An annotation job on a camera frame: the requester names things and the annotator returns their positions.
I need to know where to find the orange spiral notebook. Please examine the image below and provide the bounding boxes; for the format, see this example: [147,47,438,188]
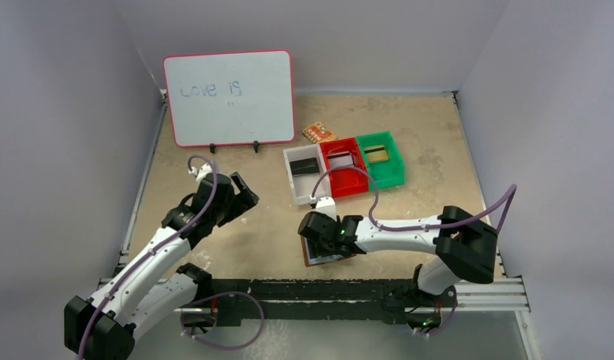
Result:
[302,121,338,144]

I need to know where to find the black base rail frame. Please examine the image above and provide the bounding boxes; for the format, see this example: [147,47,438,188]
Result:
[173,278,529,332]

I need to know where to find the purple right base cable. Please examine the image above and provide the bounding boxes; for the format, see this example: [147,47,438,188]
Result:
[412,292,460,339]

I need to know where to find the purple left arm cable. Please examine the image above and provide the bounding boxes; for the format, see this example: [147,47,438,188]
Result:
[76,154,219,360]

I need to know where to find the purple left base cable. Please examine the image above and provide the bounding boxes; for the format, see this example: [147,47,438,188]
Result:
[179,291,265,351]

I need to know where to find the gold card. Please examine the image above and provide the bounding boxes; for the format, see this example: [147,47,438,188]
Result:
[363,144,389,164]

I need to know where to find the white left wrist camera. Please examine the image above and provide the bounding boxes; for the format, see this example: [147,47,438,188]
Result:
[188,163,214,183]

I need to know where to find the white board pink frame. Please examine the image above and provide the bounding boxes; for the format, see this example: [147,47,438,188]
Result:
[163,49,296,148]

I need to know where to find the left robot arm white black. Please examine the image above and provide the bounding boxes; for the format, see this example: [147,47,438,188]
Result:
[64,172,259,359]

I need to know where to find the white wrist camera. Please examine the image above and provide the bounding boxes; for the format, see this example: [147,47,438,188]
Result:
[188,163,214,183]
[310,196,337,220]

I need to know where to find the silver card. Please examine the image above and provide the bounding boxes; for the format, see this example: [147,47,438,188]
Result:
[326,151,355,169]

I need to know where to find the red plastic bin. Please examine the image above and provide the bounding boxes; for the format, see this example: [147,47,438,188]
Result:
[320,137,369,198]

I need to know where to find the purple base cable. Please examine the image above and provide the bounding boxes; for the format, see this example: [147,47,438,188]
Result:
[179,291,265,351]
[412,292,460,339]

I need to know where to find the white plastic bin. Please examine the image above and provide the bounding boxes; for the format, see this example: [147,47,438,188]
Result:
[283,144,328,206]

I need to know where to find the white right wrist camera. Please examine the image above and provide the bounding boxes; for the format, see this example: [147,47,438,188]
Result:
[310,196,337,220]

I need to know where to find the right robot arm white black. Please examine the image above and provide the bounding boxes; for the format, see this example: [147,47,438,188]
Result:
[298,206,498,296]

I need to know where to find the brown leather card holder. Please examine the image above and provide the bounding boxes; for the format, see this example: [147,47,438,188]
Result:
[300,236,356,267]

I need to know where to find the green plastic bin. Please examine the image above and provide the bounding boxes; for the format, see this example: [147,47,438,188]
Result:
[355,131,406,190]

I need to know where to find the black card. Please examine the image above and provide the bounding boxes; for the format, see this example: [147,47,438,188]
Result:
[289,157,320,177]

